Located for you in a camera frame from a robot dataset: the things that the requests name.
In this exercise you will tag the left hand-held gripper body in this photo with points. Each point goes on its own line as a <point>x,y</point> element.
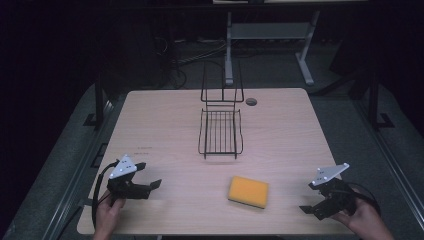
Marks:
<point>124,170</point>

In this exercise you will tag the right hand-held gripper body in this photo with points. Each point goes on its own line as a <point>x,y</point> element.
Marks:
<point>331,196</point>

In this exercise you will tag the yellow sponge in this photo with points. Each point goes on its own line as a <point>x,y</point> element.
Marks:
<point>248,191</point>

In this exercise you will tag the person's right hand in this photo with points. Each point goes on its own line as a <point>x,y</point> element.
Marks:
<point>361,216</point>

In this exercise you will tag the person's left hand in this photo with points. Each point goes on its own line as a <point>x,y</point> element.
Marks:
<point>108,213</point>

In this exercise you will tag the aluminium frame rail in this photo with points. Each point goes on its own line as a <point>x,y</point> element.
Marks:
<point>78,173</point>
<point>390,160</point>

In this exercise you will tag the black metal post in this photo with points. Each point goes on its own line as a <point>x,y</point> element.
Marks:
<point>99,103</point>
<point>374,100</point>

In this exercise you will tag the grey metal desk frame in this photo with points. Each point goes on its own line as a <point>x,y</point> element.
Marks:
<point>270,31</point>

